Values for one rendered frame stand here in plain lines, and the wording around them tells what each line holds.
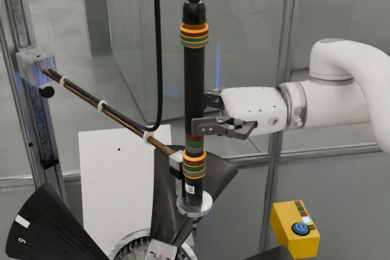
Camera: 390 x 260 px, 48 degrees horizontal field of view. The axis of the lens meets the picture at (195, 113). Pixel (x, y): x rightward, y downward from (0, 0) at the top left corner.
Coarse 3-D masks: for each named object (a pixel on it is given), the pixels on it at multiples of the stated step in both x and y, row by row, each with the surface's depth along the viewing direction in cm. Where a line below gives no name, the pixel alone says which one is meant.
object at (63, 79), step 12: (156, 0) 71; (156, 12) 72; (156, 24) 73; (156, 36) 75; (156, 48) 76; (60, 84) 110; (72, 84) 107; (108, 108) 97; (132, 120) 92; (156, 120) 84
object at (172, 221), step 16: (160, 160) 109; (208, 160) 103; (224, 160) 102; (160, 176) 108; (208, 176) 101; (224, 176) 100; (160, 192) 106; (208, 192) 100; (160, 208) 104; (160, 224) 103; (176, 224) 100; (160, 240) 101; (176, 240) 98
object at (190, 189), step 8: (192, 0) 64; (200, 0) 65; (184, 8) 65; (192, 8) 64; (200, 8) 65; (184, 16) 66; (192, 16) 65; (200, 16) 65; (192, 24) 65; (200, 24) 66; (192, 184) 81; (200, 184) 82; (192, 192) 82; (200, 192) 83; (192, 200) 84; (200, 200) 84
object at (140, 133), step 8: (48, 72) 115; (56, 80) 112; (72, 88) 107; (80, 96) 105; (96, 104) 101; (104, 112) 99; (120, 120) 95; (128, 128) 93; (136, 128) 92; (152, 144) 88; (160, 144) 87; (168, 152) 85
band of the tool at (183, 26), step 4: (184, 24) 69; (204, 24) 69; (180, 28) 67; (184, 28) 66; (188, 28) 70; (192, 28) 70; (196, 28) 70; (204, 28) 66; (192, 32) 66; (196, 32) 66; (184, 36) 67; (204, 36) 67
